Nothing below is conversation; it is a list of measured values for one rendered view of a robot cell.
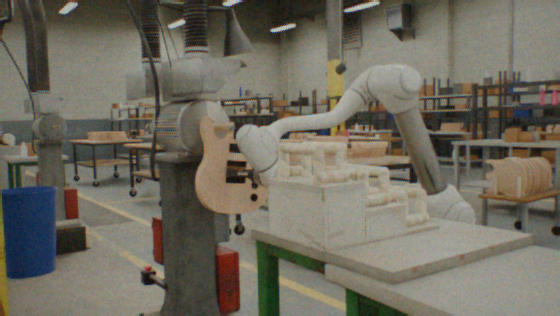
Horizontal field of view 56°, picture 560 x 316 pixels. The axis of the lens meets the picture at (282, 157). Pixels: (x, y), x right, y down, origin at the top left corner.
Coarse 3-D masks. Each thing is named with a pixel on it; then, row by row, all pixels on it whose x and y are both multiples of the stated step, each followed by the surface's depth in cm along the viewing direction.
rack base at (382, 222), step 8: (368, 208) 148; (376, 208) 148; (384, 208) 149; (392, 208) 150; (400, 208) 152; (368, 216) 145; (376, 216) 147; (384, 216) 149; (392, 216) 150; (400, 216) 152; (368, 224) 145; (376, 224) 147; (384, 224) 149; (392, 224) 151; (400, 224) 152; (368, 232) 146; (376, 232) 147; (384, 232) 149; (392, 232) 151; (400, 232) 153; (368, 240) 146; (376, 240) 147
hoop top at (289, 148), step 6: (282, 144) 153; (288, 144) 151; (294, 144) 148; (300, 144) 146; (306, 144) 144; (312, 144) 142; (282, 150) 153; (288, 150) 150; (294, 150) 147; (300, 150) 145; (306, 150) 143; (312, 150) 140
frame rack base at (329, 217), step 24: (288, 192) 149; (312, 192) 140; (336, 192) 138; (360, 192) 143; (288, 216) 150; (312, 216) 140; (336, 216) 139; (360, 216) 144; (312, 240) 141; (336, 240) 139; (360, 240) 144
